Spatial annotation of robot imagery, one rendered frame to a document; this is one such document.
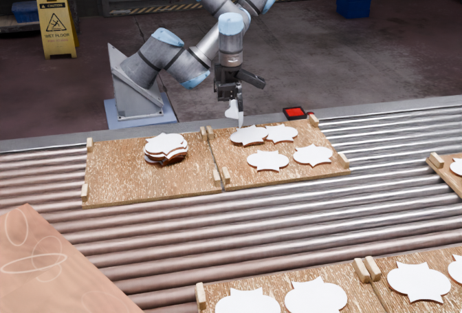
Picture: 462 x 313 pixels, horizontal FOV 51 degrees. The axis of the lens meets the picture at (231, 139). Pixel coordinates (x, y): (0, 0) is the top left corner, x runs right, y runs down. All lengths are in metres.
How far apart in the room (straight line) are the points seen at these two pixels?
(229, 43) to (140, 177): 0.50
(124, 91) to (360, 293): 1.18
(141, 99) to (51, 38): 3.17
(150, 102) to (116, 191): 0.58
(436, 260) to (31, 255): 0.97
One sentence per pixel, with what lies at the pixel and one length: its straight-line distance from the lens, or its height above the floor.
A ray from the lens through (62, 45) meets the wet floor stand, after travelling 5.05.
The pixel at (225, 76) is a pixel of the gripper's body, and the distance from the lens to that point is 1.56.
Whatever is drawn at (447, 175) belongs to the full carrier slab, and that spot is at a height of 0.94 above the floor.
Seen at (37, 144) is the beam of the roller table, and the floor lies 0.92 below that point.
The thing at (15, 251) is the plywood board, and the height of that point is 1.04.
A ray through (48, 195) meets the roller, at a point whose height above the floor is 0.92.
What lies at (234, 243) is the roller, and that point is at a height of 0.91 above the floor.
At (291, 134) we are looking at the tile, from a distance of 1.72.
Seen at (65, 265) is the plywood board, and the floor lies 1.04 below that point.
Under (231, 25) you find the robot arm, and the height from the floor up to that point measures 1.36.
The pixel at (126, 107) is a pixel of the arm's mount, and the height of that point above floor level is 0.93.
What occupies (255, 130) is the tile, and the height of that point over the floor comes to 0.96.
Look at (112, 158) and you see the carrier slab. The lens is 1.64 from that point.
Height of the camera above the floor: 1.83
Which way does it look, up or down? 32 degrees down
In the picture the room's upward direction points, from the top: straight up
